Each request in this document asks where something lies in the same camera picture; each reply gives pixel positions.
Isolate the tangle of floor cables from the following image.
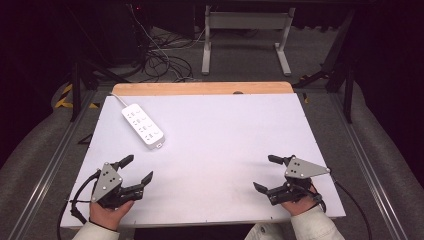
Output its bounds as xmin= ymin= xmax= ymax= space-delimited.
xmin=128 ymin=3 xmax=208 ymax=84

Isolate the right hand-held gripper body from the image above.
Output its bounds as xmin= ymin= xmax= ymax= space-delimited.
xmin=268 ymin=154 xmax=332 ymax=206

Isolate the dark cabinet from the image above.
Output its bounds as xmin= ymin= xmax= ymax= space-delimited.
xmin=71 ymin=1 xmax=151 ymax=68

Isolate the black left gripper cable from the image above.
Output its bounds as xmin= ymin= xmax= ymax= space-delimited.
xmin=56 ymin=168 xmax=102 ymax=240

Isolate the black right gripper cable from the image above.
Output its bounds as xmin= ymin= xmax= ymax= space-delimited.
xmin=329 ymin=176 xmax=373 ymax=240

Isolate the person's light clothing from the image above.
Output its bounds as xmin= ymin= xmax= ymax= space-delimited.
xmin=244 ymin=222 xmax=294 ymax=240

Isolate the person's left hand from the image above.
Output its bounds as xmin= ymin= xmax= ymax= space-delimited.
xmin=88 ymin=199 xmax=136 ymax=232

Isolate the white power strip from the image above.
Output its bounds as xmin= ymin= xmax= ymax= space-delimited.
xmin=121 ymin=102 xmax=166 ymax=151

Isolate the person's right hand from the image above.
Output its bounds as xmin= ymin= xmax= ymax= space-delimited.
xmin=279 ymin=184 xmax=322 ymax=217

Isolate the white metal desk frame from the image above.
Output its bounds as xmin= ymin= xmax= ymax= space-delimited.
xmin=201 ymin=4 xmax=297 ymax=77

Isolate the yellow black hazard tape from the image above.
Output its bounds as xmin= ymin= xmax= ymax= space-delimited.
xmin=54 ymin=83 xmax=100 ymax=110

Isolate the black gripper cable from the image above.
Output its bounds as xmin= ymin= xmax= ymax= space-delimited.
xmin=329 ymin=176 xmax=373 ymax=240
xmin=56 ymin=168 xmax=102 ymax=240

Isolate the black metal stand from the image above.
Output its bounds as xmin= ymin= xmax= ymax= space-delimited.
xmin=64 ymin=6 xmax=131 ymax=123
xmin=293 ymin=8 xmax=359 ymax=124

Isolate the white power strip cable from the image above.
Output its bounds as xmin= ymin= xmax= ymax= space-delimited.
xmin=109 ymin=92 xmax=129 ymax=108

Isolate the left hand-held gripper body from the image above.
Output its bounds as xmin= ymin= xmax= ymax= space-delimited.
xmin=90 ymin=162 xmax=145 ymax=210

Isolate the aluminium floor rail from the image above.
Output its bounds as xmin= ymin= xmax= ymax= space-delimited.
xmin=328 ymin=93 xmax=409 ymax=240
xmin=7 ymin=90 xmax=98 ymax=240

